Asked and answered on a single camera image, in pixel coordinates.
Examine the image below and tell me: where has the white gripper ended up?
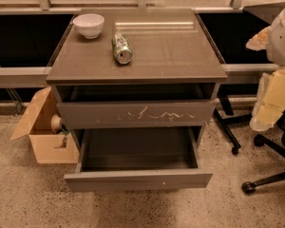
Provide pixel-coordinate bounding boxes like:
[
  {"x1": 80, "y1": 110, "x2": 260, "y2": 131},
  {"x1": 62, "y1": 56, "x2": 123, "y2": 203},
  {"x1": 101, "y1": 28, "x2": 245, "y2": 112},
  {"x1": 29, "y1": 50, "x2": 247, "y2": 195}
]
[{"x1": 246, "y1": 27, "x2": 285, "y2": 132}]

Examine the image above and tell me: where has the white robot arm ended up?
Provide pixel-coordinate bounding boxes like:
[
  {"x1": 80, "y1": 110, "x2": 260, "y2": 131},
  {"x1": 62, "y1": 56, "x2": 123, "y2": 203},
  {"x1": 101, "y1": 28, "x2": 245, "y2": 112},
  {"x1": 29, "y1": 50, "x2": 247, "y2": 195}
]
[{"x1": 246, "y1": 4, "x2": 285, "y2": 132}]

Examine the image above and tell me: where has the grey drawer cabinet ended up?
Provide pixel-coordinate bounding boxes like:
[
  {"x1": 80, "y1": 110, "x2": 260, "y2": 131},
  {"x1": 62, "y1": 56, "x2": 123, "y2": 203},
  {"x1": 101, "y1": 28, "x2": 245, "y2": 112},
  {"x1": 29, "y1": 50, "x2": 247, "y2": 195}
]
[{"x1": 47, "y1": 9, "x2": 226, "y2": 136}]

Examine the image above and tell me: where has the grey scratched top drawer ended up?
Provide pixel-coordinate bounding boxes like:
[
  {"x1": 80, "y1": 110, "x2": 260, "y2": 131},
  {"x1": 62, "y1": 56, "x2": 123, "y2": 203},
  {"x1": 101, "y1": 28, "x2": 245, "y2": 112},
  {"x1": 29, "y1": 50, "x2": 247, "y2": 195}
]
[{"x1": 55, "y1": 85, "x2": 217, "y2": 131}]

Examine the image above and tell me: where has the dark side table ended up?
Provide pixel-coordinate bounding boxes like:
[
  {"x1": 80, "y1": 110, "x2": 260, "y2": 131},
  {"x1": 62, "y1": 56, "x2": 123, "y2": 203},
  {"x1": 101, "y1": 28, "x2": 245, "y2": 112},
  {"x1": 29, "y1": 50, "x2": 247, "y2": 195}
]
[{"x1": 242, "y1": 2, "x2": 285, "y2": 24}]

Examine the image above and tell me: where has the black office chair base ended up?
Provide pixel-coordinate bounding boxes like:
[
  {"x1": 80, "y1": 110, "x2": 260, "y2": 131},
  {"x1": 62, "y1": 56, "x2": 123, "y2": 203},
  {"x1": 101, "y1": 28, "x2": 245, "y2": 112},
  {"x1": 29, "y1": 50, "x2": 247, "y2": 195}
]
[{"x1": 213, "y1": 93, "x2": 285, "y2": 196}]

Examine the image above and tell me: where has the green soda can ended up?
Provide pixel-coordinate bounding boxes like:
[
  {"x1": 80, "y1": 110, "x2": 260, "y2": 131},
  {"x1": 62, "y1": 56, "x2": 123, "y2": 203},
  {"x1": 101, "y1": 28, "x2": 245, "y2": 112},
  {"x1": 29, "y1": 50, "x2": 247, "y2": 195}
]
[{"x1": 112, "y1": 33, "x2": 132, "y2": 65}]

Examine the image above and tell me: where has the white ceramic bowl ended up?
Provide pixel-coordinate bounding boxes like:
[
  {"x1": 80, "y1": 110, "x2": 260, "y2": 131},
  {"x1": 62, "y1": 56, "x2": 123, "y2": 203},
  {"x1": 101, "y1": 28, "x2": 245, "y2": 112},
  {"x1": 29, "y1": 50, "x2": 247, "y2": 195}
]
[{"x1": 73, "y1": 13, "x2": 105, "y2": 39}]

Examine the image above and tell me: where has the white round object in box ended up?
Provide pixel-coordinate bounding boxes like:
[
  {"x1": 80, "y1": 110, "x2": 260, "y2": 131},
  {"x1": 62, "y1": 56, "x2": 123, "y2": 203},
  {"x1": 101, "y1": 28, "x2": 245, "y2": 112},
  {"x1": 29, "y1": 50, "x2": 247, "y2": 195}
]
[{"x1": 50, "y1": 114, "x2": 62, "y2": 133}]

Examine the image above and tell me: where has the open cardboard box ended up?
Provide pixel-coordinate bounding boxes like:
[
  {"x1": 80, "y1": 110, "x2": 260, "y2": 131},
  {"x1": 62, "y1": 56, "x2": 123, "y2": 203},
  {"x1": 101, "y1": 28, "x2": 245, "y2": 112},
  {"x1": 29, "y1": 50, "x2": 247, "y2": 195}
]
[{"x1": 10, "y1": 86, "x2": 79, "y2": 163}]

